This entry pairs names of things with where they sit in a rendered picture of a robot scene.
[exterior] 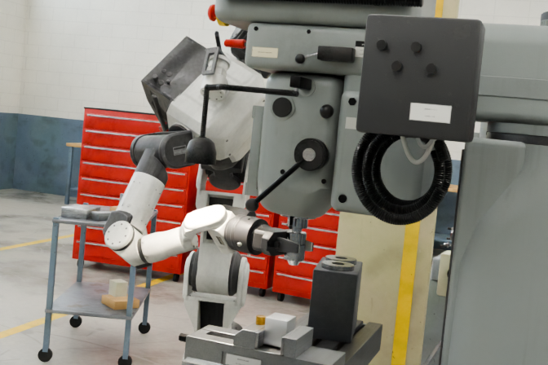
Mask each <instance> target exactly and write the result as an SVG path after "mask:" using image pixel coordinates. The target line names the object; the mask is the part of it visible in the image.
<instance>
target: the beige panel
mask: <svg viewBox="0 0 548 365"><path fill-rule="evenodd" d="M459 2H460V0H436V7H435V17H441V18H458V11H459ZM437 208H438V207H437ZM437 208H436V209H435V211H433V213H431V214H430V215H428V217H426V218H424V219H423V220H420V222H415V223H413V224H412V223H411V224H409V225H399V226H398V225H393V224H389V223H386V222H383V221H382V220H380V219H378V218H376V217H374V216H370V215H364V214H358V213H346V212H340V214H339V223H338V238H337V247H336V255H342V256H348V257H353V258H355V259H356V260H357V261H358V262H363V266H362V274H361V281H360V297H359V305H358V313H357V320H362V321H363V323H368V322H371V323H380V324H382V339H381V346H380V350H379V352H378V353H377V354H376V355H375V357H374V358H373V359H372V360H371V362H370V363H369V364H368V365H421V360H422V345H423V337H424V329H425V322H426V307H427V299H428V292H429V283H430V276H431V261H432V254H433V246H434V238H435V224H436V215H437Z"/></svg>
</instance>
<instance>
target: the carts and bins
mask: <svg viewBox="0 0 548 365"><path fill-rule="evenodd" d="M116 209H117V206H103V205H93V204H89V203H83V204H72V205H68V206H64V207H62V209H61V215H60V216H59V217H53V219H52V222H53V227H52V237H51V255H50V265H49V275H48V286H47V296H46V309H45V313H46V315H45V325H44V336H43V346H42V349H40V351H39V352H38V358H39V360H40V361H42V362H48V361H50V359H51V358H52V355H53V353H52V351H51V349H50V348H49V345H50V335H51V316H52V313H53V314H70V315H73V317H72V318H71V319H70V320H69V323H70V325H71V326H72V327H74V328H77V327H79V326H80V325H81V324H82V318H81V317H80V316H89V317H98V318H107V319H124V320H125V321H126V326H125V336H124V346H123V355H122V356H121V357H120V358H119V359H118V365H131V364H132V358H131V356H129V348H130V330H131V320H132V319H133V318H134V316H135V314H136V313H137V311H138V310H139V308H140V307H141V305H142V304H143V302H144V313H143V322H141V323H140V324H139V331H140V332H141V333H143V334H145V333H148V332H149V330H150V328H151V326H150V324H149V323H148V307H149V298H150V291H151V278H152V265H151V266H148V267H147V277H146V286H145V287H138V286H135V274H136V267H133V266H132V265H130V280H129V285H128V282H126V281H125V280H123V279H111V280H109V284H103V283H94V282H85V281H82V272H83V262H84V252H85V242H86V226H98V227H104V225H105V223H106V222H107V220H108V217H109V215H110V213H111V212H113V211H116ZM157 214H158V211H157V209H154V211H153V213H152V216H151V217H150V219H149V221H151V220H152V221H151V231H150V234H152V233H156V224H157ZM60 223H63V224H72V225H81V235H80V245H79V255H78V265H77V282H75V283H74V284H73V285H72V286H71V287H70V288H68V289H67V290H66V291H65V292H64V293H63V294H61V295H60V296H59V297H58V298H57V299H56V300H55V301H53V296H54V286H55V267H56V257H57V247H58V237H59V226H60ZM79 315H80V316H79Z"/></svg>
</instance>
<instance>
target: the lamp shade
mask: <svg viewBox="0 0 548 365"><path fill-rule="evenodd" d="M216 155H217V152H216V148H215V145H214V142H213V141H212V140H210V139H208V138H207V137H201V136H199V137H195V138H194V139H192V140H190V141H189V143H188V146H187V148H186V152H185V162H188V163H193V164H201V165H215V164H216Z"/></svg>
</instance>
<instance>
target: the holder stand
mask: <svg viewBox="0 0 548 365"><path fill-rule="evenodd" d="M362 266H363V262H358V261H357V260H356V259H355V258H353V257H348V256H342V255H327V256H325V257H322V258H321V260H320V261H319V263H318V264H317V266H316V267H315V269H314V270H313V276H312V292H311V300H310V309H309V317H308V325H307V326H308V327H311V328H314V329H313V338H316V339H322V340H328V341H339V342H345V343H351V339H352V337H353V334H354V331H355V328H356V321H357V313H358V305H359V297H360V281H361V274H362Z"/></svg>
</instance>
